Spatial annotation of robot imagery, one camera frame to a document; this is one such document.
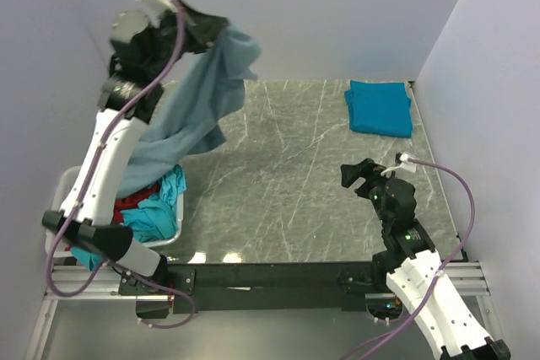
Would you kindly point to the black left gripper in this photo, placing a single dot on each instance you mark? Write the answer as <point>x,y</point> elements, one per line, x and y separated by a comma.
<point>204,30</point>

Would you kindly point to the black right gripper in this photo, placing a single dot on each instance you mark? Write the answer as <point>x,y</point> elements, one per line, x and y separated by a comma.
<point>367,176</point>

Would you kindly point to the grey-blue t-shirt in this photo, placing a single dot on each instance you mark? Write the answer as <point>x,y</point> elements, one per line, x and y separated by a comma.
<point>188,122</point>

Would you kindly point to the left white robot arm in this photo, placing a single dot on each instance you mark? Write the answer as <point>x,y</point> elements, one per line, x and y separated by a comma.
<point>143,53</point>

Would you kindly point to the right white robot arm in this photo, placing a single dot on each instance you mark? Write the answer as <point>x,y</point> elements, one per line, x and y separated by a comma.
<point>411,267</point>

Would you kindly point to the folded teal t-shirt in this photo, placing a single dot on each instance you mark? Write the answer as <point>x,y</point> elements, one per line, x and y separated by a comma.
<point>379,108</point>

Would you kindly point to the black base crossbar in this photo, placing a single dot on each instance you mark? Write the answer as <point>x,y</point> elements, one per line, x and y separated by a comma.
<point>349,286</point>

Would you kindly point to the dark red t-shirt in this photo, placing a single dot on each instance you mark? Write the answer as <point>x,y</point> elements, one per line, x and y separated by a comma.
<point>132,211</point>

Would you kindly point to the teal t-shirt in basket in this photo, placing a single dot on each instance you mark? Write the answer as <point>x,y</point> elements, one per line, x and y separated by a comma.
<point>162,215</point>

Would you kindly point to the white plastic laundry basket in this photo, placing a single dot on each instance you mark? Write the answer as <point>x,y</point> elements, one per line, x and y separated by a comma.
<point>65,184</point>

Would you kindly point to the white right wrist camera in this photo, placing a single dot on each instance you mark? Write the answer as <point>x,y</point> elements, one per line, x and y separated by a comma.
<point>403,163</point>

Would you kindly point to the aluminium frame rail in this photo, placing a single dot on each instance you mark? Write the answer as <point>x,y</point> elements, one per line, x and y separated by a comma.
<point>468,278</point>

